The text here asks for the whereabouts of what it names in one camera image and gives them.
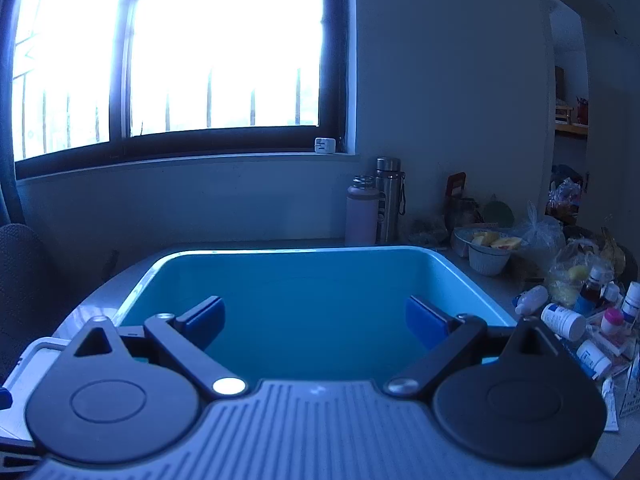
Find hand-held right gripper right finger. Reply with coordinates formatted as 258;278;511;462
384;296;571;403

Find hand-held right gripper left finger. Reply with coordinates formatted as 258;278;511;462
75;296;247;402

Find light blue plastic bin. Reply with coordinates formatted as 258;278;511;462
117;244;519;378

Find white bowl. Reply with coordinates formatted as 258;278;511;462
452;225;524;277

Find crumpled clear plastic wrap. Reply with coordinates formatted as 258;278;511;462
409;217;449;247

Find yellow fruit slices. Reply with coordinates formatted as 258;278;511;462
471;231;522;251

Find small white plastic bottle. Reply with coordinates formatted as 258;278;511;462
514;285;550;316

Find pink water bottle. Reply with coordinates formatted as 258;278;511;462
345;175;381;247

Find stainless steel thermos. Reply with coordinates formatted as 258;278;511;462
374;157;406;245

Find white bottle with blue label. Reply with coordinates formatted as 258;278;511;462
574;339;612;380
540;302;587;340

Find red card package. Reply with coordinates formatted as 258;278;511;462
446;172;467;202

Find clear plastic bag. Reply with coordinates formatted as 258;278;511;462
509;202;567;267

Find plastic bag with yellow food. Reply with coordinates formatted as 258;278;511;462
546;244;602;307

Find brown syrup bottle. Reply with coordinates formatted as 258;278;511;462
574;265;605;316

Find dark fabric chair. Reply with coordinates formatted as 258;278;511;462
0;223;121;363

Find colourful snack bag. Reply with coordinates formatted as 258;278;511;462
544;177;584;224

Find white plastic container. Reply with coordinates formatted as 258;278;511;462
0;338;72;442

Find white bottle with pink cap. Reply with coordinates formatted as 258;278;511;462
599;307;625;336

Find white ointment tube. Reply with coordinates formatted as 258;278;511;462
599;377;621;434

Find tall white medicine bottle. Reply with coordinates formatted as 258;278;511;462
619;280;640;324

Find white medicine box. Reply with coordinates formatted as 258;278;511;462
619;354;640;419

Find dark framed window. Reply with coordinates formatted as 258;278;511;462
0;0;351;179

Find wooden wall shelf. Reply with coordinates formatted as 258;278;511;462
553;95;590;137

